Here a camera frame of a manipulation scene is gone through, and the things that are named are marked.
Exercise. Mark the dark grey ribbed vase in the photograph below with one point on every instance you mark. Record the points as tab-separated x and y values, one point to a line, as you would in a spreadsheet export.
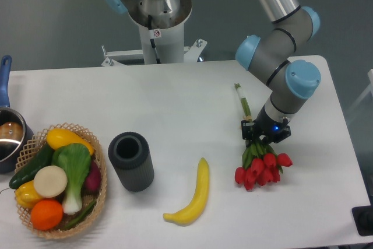
129	154

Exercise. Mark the yellow squash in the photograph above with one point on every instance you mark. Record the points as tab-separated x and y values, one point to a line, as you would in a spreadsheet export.
59	137

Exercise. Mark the black device at edge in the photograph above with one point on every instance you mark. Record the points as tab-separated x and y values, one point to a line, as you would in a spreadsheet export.
363	219

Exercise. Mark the dark green cucumber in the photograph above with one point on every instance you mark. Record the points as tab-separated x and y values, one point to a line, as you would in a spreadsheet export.
42	159

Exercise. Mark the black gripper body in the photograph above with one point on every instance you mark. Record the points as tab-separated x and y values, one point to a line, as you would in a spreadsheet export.
263	123

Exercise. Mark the yellow banana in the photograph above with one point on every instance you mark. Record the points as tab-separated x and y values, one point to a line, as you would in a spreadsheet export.
191	212

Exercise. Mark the white round slice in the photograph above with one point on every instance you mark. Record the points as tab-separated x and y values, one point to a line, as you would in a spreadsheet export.
50	181

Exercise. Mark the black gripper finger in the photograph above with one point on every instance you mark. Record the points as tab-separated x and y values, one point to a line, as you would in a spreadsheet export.
277	134
249	133

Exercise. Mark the woven wicker basket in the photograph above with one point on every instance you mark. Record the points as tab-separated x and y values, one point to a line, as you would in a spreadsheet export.
95	200

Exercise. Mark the green bok choy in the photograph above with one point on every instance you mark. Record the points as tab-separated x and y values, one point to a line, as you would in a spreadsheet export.
75	161

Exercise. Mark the yellow bell pepper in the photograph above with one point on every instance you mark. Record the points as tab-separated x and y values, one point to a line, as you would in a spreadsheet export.
27	196

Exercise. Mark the blue handled saucepan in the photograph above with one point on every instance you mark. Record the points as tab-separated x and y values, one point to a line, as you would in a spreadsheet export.
14	131

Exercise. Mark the green bean pod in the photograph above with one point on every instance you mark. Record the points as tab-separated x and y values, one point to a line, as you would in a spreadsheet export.
81	217

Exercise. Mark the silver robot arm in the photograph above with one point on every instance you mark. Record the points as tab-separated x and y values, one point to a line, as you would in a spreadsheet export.
267	59

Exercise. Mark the red tulip bouquet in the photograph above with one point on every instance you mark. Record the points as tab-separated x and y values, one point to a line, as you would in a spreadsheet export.
260	163

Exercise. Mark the orange fruit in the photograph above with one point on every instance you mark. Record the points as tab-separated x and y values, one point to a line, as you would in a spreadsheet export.
46	214

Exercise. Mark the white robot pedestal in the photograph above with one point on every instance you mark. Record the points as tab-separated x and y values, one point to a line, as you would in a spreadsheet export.
161	28

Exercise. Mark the purple sweet potato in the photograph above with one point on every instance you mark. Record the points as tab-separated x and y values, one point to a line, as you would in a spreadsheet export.
93	180

